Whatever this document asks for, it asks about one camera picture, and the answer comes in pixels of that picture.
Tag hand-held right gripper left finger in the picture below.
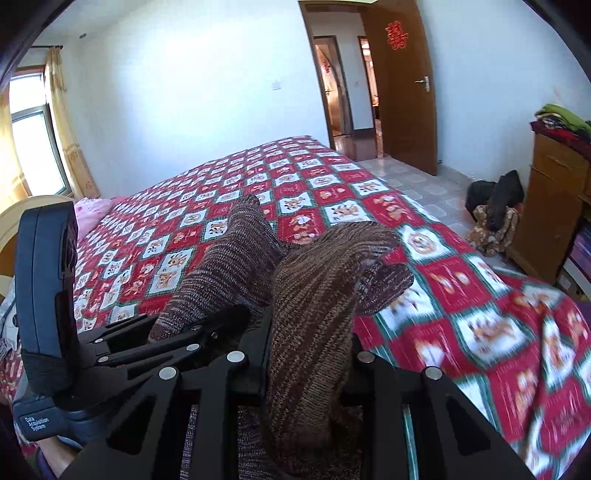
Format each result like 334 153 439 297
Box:
60 305 274 480

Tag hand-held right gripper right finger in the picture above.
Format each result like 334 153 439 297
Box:
342 332 536 480

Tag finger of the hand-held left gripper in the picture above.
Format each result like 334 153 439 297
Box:
76 305 252 347
92 330 222 370

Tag brown knit sweater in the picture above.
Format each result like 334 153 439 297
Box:
150 194 415 480

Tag person's left forearm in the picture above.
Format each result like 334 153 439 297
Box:
34 436 89 479

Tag pile of dark clothes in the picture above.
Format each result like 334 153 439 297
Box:
465 170 525 232

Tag grey printed cloth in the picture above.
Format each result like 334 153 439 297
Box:
0 277 20 361

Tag cream wooden bed headboard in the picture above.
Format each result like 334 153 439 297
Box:
0 194 77 296

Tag pink pillow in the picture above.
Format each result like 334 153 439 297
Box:
74 196 126 241

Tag yellow curtain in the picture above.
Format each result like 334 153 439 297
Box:
44 46 100 200
0 88 31 209

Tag red printed checked blanket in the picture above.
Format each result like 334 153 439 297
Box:
0 135 591 480

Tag window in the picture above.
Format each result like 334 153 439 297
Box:
9 71 73 198

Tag brown floral cloth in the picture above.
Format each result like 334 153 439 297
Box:
466 205 520 257

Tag colourful stacked boxes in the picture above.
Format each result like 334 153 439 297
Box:
556 226 591 302

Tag wooden cabinet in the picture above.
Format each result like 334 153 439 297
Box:
510 131 591 283

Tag brown wooden door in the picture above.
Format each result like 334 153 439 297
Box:
360 0 438 176

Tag dark red folded cloth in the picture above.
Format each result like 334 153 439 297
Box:
530 121 591 162

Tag red paper door decoration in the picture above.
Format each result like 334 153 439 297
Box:
385 19 410 51

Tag wooden door frame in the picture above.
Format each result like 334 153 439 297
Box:
299 0 385 153

